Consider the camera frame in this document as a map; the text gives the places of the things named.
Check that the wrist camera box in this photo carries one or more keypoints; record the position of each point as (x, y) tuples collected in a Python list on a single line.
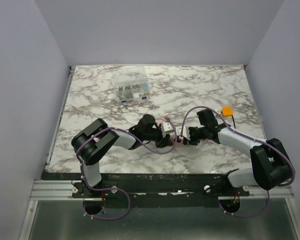
[(166, 128), (183, 132)]

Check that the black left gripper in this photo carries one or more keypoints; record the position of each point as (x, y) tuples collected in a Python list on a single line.
[(161, 136)]

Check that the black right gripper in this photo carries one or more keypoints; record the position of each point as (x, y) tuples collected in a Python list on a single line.
[(190, 135)]

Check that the pink folding umbrella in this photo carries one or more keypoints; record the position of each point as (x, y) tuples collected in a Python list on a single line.
[(173, 136)]

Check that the aluminium frame rail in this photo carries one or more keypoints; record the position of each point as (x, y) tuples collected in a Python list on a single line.
[(43, 190)]

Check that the yellow tape measure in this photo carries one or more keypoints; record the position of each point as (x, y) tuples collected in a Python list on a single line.
[(227, 111)]

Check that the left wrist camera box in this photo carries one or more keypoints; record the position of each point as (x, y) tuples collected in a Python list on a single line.
[(166, 128)]

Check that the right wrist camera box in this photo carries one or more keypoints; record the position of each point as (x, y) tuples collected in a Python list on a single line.
[(183, 132)]

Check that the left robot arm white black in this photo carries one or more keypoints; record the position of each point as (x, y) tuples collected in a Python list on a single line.
[(92, 143)]

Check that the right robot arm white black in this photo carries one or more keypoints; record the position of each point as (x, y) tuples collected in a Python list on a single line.
[(270, 164)]

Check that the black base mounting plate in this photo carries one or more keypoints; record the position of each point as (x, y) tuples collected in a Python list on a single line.
[(149, 190)]

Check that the clear plastic organizer box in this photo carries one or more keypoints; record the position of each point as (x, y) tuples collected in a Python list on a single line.
[(131, 84)]

